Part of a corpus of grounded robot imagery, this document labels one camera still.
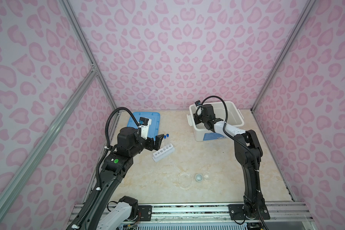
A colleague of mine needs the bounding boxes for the clear petri dish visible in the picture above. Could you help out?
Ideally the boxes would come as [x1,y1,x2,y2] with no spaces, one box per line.
[177,172,193,189]

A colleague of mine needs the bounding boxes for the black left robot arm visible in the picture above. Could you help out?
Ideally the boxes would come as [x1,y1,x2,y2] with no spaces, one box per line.
[66,127,164,230]

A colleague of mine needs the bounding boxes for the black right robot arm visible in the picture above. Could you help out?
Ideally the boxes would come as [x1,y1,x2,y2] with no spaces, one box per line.
[193,101,267,221]

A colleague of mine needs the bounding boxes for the blue plastic bin lid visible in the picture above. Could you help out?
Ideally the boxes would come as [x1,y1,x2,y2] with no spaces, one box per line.
[133,112,161,138]

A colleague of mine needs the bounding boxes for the white test tube rack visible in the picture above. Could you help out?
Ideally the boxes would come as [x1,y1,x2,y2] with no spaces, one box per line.
[152,144,175,162]

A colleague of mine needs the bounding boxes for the white plastic storage bin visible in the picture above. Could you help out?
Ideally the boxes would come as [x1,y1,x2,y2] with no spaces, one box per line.
[187,101,245,141]

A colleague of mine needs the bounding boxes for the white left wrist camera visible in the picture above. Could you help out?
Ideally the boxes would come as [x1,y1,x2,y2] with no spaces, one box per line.
[139,117,152,140]

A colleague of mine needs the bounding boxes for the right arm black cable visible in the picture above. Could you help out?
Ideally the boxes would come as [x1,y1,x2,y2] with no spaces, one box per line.
[201,95,269,230]

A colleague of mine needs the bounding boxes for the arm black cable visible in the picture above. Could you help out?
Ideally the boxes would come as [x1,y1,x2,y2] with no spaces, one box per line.
[201,95,269,230]
[95,107,140,190]

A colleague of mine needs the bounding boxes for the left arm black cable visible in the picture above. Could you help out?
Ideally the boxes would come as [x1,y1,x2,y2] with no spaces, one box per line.
[95,107,140,190]

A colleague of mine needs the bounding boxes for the aluminium frame strut left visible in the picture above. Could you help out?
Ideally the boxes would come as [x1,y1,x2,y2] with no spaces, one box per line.
[0,69,98,223]

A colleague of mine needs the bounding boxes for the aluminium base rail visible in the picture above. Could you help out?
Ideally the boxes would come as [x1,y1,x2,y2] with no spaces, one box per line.
[65,202,317,230]

